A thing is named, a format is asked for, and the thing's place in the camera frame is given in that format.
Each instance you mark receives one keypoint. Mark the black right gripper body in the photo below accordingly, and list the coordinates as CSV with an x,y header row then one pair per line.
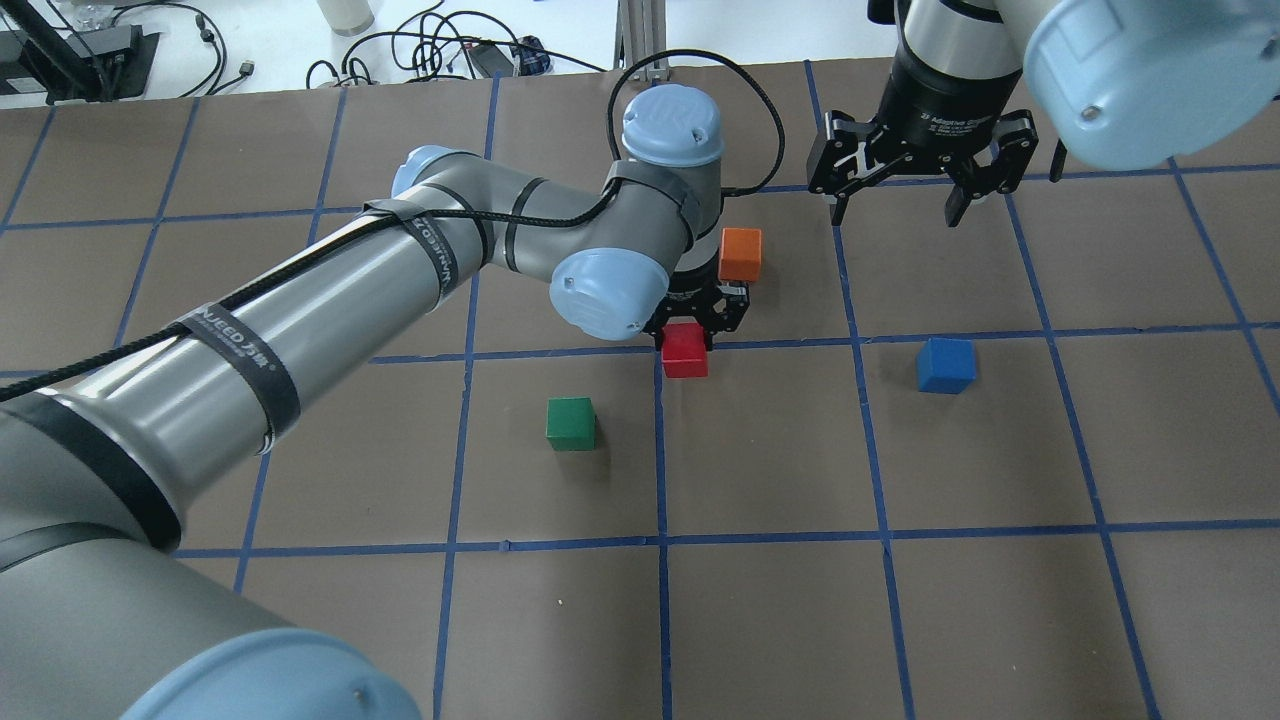
x,y
932,108

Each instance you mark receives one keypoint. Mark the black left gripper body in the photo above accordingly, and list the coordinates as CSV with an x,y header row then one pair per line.
x,y
722,308

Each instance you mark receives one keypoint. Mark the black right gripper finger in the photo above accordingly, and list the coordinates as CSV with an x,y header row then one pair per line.
x,y
837,207
956,205

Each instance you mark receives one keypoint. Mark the red wooden block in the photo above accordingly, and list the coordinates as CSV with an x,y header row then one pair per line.
x,y
684,352

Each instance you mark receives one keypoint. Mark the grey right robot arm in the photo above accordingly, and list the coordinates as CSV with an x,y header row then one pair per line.
x,y
1125,84

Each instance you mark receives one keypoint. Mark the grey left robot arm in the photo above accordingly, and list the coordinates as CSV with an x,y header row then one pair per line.
x,y
103,459

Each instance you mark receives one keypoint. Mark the orange wooden block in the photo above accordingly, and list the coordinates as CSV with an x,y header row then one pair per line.
x,y
740,255

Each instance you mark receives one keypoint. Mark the blue wooden block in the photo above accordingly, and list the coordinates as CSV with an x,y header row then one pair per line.
x,y
945,366

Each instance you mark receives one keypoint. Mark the green wooden block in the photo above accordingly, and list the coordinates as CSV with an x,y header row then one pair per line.
x,y
571,424

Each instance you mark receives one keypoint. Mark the black power adapter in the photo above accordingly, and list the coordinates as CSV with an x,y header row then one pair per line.
x,y
489,60

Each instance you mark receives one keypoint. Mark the aluminium frame post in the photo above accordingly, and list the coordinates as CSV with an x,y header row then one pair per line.
x,y
640,32

